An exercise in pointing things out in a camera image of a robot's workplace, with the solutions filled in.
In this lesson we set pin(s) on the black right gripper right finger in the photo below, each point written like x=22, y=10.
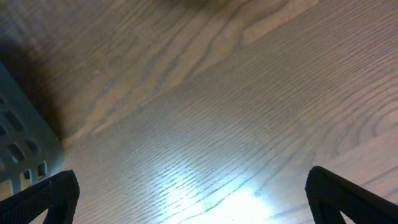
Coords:
x=331, y=196

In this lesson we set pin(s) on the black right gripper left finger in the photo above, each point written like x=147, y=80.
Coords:
x=57, y=196

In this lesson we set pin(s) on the grey plastic basket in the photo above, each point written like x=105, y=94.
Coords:
x=30, y=150

